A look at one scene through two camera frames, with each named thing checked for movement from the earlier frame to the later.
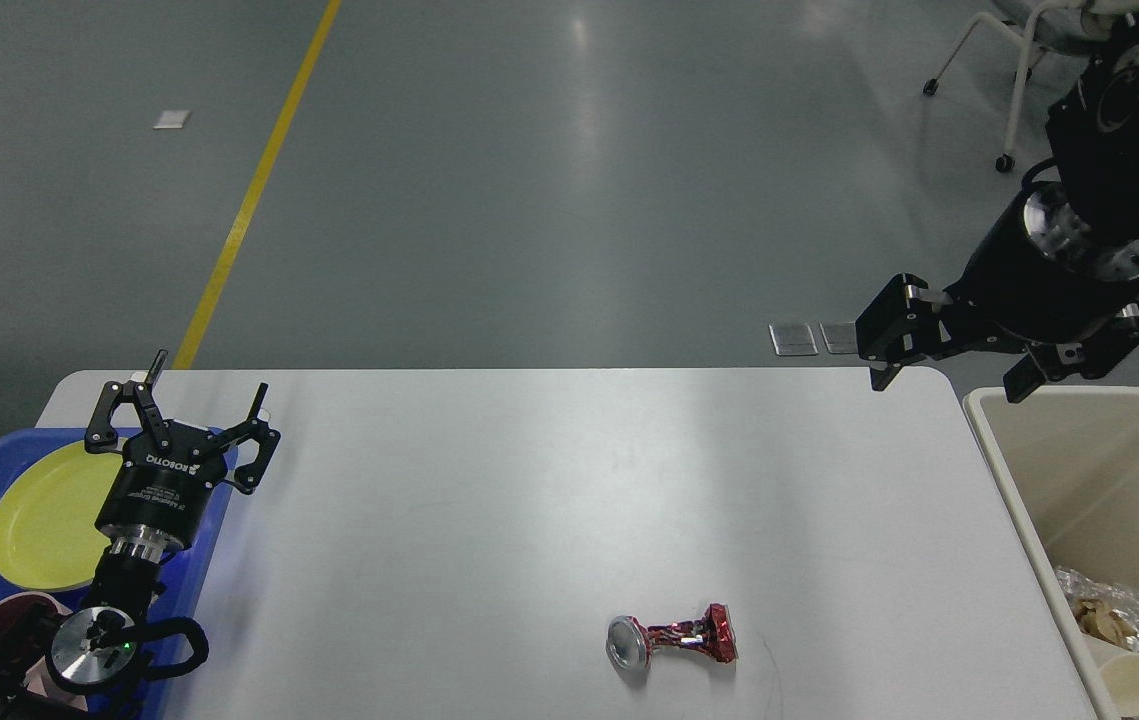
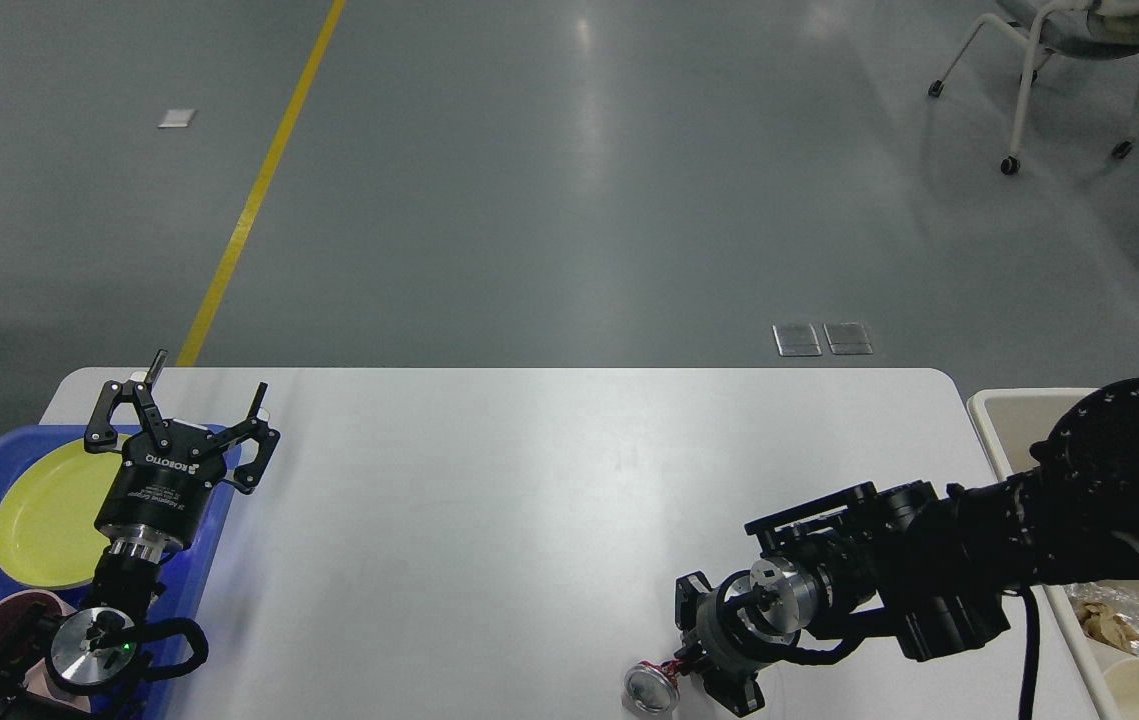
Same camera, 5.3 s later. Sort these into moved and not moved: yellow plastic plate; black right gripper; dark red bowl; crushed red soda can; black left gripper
Moved: crushed red soda can; black right gripper
Not moved: dark red bowl; black left gripper; yellow plastic plate
